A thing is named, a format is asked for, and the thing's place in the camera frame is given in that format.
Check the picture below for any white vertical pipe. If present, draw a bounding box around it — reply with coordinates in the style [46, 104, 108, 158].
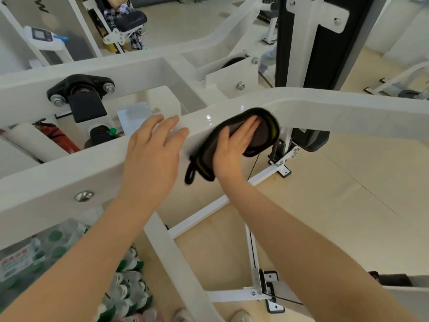
[3, 122, 69, 163]

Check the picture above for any red fire extinguisher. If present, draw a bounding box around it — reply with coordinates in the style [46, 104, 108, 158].
[33, 119, 82, 155]

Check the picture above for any black ribbed rubber grip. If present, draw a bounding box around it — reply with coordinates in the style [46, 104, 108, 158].
[84, 125, 116, 150]

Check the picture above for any stack of water bottle packs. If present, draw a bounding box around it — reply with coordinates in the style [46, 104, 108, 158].
[0, 219, 158, 322]

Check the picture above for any dark grey cleaning cloth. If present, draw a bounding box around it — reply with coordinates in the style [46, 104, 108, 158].
[184, 107, 281, 186]

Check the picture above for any person's right forearm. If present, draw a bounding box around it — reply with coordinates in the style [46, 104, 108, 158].
[218, 177, 423, 322]

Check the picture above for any black bearing housing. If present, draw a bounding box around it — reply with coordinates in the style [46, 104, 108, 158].
[46, 74, 116, 108]

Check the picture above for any black steel machine cable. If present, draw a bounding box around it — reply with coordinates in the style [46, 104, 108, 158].
[248, 150, 265, 181]

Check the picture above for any white flat floor platform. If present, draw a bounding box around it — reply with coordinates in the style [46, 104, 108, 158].
[116, 102, 153, 136]

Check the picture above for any white bench frame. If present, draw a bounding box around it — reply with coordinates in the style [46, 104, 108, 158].
[363, 60, 429, 99]

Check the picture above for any person's left hand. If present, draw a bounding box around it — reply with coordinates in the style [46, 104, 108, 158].
[117, 114, 190, 212]

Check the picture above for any person's right hand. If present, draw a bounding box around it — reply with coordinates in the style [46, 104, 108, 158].
[211, 115, 262, 185]

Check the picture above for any black padded seat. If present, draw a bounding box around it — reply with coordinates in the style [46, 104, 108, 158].
[291, 128, 331, 153]

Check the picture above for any person's left forearm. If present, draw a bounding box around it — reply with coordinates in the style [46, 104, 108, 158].
[0, 197, 158, 322]

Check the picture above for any white gym machine frame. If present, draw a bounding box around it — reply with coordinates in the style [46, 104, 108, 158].
[0, 0, 429, 322]

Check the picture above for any white standing scale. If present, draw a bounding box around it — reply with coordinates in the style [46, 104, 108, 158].
[22, 25, 74, 64]

